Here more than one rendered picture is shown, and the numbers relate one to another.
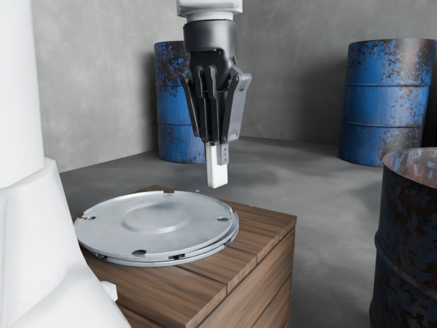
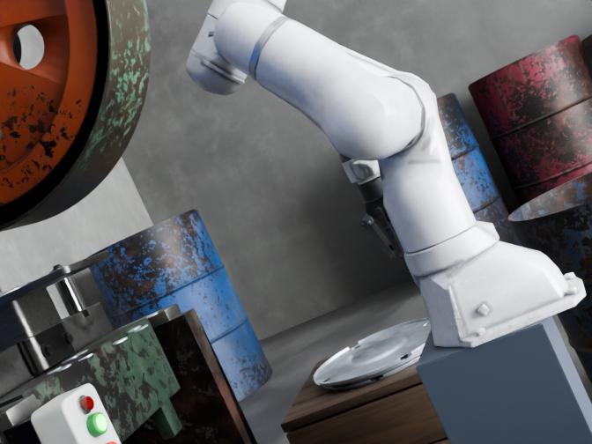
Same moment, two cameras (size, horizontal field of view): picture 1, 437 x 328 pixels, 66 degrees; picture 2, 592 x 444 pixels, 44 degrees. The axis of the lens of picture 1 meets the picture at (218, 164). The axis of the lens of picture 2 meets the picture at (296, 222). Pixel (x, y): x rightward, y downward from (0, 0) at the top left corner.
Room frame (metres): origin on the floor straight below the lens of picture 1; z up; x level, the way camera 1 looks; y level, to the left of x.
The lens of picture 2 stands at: (-0.83, 0.62, 0.73)
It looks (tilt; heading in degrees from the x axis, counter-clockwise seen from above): 2 degrees down; 342
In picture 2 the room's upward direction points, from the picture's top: 25 degrees counter-clockwise
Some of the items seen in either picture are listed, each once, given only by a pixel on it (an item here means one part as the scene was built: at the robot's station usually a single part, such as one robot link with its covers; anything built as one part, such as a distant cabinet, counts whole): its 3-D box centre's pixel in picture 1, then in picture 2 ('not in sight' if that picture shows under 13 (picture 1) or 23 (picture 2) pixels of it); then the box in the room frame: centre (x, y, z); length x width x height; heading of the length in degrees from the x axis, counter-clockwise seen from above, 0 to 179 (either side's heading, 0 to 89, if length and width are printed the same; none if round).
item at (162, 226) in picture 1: (156, 217); (377, 351); (0.59, 0.12, 0.37); 0.29 x 0.29 x 0.01
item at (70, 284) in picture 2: not in sight; (67, 288); (0.59, 0.62, 0.75); 0.03 x 0.03 x 0.10; 57
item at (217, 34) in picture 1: (211, 56); (382, 198); (0.49, 0.01, 0.66); 0.08 x 0.07 x 0.09; 44
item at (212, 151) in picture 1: (218, 164); not in sight; (0.50, 0.00, 0.50); 0.03 x 0.01 x 0.07; 134
